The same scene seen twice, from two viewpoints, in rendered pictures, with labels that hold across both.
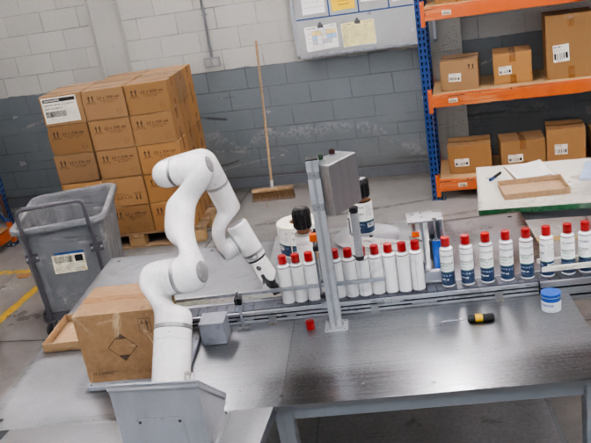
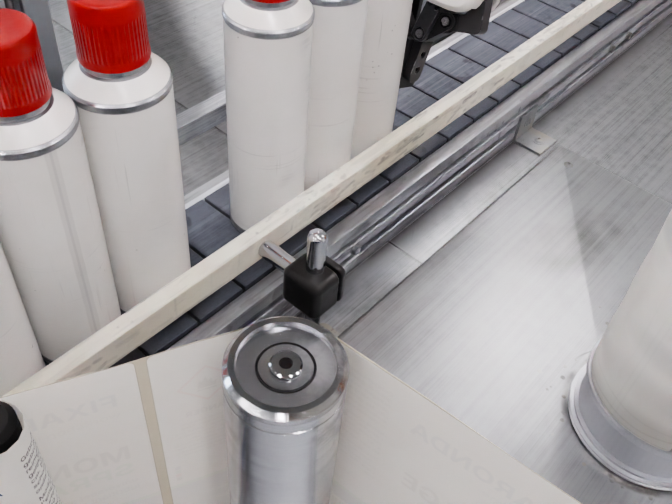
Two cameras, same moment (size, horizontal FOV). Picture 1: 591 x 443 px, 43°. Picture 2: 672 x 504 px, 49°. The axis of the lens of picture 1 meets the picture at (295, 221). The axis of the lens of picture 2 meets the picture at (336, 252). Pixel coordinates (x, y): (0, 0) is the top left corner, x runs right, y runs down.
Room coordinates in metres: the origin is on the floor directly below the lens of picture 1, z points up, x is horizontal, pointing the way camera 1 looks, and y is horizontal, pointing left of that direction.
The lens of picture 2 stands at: (2.96, -0.33, 1.25)
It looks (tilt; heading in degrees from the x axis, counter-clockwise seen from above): 46 degrees down; 119
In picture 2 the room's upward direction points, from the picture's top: 6 degrees clockwise
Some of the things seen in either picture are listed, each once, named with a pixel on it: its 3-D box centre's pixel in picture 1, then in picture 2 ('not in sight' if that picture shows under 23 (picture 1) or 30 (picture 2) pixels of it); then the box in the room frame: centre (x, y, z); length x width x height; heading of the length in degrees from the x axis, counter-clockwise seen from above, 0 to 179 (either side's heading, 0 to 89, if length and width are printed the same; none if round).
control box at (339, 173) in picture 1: (334, 183); not in sight; (2.62, -0.16, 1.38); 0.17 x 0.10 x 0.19; 137
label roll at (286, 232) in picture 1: (300, 235); not in sight; (3.27, -0.01, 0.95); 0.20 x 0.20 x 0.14
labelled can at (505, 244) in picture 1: (506, 255); not in sight; (2.62, -0.77, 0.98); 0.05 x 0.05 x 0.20
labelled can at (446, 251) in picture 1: (447, 261); not in sight; (2.65, -0.55, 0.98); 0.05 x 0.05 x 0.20
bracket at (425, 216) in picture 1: (424, 216); not in sight; (2.76, -0.50, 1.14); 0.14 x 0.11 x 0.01; 82
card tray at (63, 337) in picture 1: (89, 329); not in sight; (2.85, 0.92, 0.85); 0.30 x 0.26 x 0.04; 82
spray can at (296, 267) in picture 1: (298, 277); (322, 62); (2.73, 0.02, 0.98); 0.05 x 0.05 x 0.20
